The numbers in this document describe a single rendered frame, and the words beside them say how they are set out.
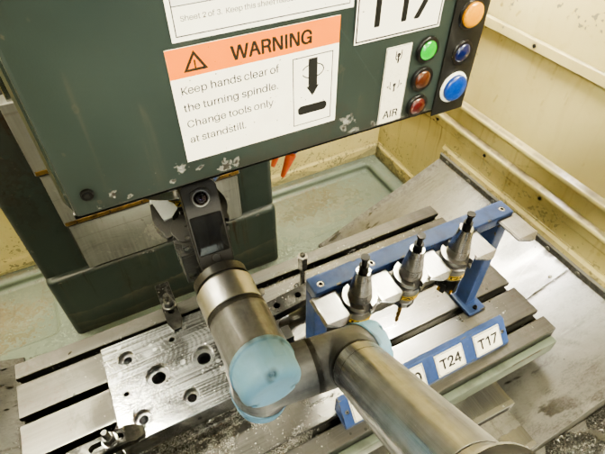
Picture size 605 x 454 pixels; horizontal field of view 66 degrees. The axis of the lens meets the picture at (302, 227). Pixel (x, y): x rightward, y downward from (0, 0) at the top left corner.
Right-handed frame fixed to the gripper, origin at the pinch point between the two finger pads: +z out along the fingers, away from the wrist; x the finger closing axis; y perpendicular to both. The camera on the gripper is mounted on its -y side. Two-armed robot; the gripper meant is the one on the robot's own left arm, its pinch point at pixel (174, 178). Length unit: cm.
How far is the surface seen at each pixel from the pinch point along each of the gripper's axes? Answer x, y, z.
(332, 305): 18.6, 22.2, -18.5
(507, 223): 61, 22, -18
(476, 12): 29.4, -28.0, -21.1
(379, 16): 18.2, -29.2, -20.2
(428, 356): 41, 48, -26
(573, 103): 101, 18, 3
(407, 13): 21.4, -28.9, -20.3
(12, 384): -53, 82, 30
